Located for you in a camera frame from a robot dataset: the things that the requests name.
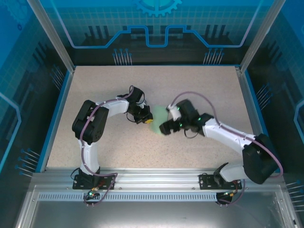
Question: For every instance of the light green paper sheet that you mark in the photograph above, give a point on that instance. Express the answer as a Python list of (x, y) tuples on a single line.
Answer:
[(158, 118)]

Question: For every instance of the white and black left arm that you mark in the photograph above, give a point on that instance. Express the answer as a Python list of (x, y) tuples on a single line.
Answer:
[(90, 154)]

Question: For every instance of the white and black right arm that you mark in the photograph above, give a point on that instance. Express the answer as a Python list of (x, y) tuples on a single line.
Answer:
[(228, 135)]

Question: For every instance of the blue table edge strip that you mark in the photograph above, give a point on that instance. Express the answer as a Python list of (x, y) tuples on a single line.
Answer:
[(260, 118), (57, 118)]

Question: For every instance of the steel tray panel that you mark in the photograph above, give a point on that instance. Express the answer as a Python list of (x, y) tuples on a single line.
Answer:
[(154, 213)]

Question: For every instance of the blue printed side panel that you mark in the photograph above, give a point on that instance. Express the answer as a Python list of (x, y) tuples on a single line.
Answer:
[(285, 95), (19, 95)]

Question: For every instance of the blue printed gear panel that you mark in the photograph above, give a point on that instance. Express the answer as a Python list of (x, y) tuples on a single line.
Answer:
[(154, 14)]

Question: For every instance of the long aluminium base rail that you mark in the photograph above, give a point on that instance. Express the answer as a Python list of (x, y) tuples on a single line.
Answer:
[(154, 180)]

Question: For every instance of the aluminium side rail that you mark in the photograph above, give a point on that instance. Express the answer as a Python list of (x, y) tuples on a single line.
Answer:
[(247, 99)]

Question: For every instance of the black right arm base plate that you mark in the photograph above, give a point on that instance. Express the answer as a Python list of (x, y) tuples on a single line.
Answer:
[(206, 181)]

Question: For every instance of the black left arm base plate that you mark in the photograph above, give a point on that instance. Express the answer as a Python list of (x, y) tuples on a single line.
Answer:
[(77, 186)]

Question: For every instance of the aluminium frame post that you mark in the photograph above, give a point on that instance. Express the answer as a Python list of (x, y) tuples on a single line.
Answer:
[(55, 38), (259, 38)]

